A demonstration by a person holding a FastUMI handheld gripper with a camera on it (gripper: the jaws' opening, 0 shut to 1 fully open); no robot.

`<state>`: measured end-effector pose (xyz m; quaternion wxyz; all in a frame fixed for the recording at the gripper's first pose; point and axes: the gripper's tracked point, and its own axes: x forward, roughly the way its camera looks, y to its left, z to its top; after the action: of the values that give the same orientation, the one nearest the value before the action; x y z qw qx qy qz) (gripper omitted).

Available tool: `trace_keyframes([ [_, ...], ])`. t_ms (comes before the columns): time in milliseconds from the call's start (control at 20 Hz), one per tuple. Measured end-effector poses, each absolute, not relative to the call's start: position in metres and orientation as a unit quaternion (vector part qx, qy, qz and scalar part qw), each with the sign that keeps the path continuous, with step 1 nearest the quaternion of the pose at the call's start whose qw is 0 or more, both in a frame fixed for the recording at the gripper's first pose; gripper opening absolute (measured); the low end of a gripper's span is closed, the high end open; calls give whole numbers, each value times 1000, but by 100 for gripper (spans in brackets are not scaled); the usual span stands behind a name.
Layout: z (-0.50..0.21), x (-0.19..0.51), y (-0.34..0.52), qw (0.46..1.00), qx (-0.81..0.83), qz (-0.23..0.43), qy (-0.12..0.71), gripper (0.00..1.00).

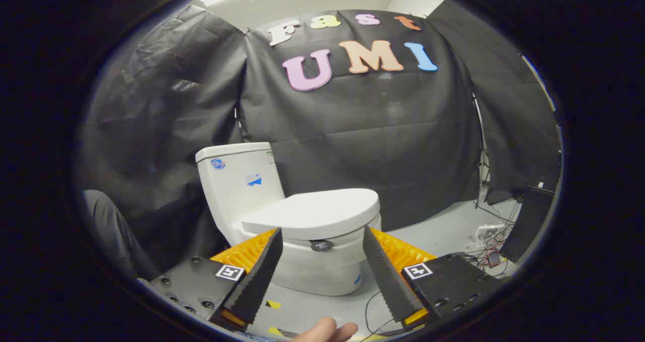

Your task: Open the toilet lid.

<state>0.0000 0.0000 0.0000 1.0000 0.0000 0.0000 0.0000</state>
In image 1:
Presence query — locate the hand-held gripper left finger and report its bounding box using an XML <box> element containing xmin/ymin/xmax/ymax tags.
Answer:
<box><xmin>149</xmin><ymin>227</ymin><xmax>284</xmax><ymax>332</ymax></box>

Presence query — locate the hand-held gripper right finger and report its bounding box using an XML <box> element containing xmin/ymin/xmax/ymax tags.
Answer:
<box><xmin>362</xmin><ymin>226</ymin><xmax>507</xmax><ymax>332</ymax></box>

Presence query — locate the white toilet lid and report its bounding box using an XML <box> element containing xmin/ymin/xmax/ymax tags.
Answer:
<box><xmin>241</xmin><ymin>188</ymin><xmax>381</xmax><ymax>241</ymax></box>

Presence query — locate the white toilet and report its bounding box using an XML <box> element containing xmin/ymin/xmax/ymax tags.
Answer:
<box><xmin>196</xmin><ymin>142</ymin><xmax>383</xmax><ymax>296</ymax></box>

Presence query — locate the black backdrop cloth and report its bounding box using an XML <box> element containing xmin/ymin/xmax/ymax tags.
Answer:
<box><xmin>76</xmin><ymin>0</ymin><xmax>562</xmax><ymax>277</ymax></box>

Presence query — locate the black box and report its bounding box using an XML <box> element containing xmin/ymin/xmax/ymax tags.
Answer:
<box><xmin>501</xmin><ymin>186</ymin><xmax>557</xmax><ymax>263</ymax></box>

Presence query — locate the metal backdrop stand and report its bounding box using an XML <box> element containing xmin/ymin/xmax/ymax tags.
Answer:
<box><xmin>471</xmin><ymin>94</ymin><xmax>492</xmax><ymax>209</ymax></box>

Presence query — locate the black floor cable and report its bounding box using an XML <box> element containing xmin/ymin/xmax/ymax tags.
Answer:
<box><xmin>364</xmin><ymin>289</ymin><xmax>404</xmax><ymax>335</ymax></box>

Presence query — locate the tangle of floor cables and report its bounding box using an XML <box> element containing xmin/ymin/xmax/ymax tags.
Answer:
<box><xmin>466</xmin><ymin>201</ymin><xmax>522</xmax><ymax>277</ymax></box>

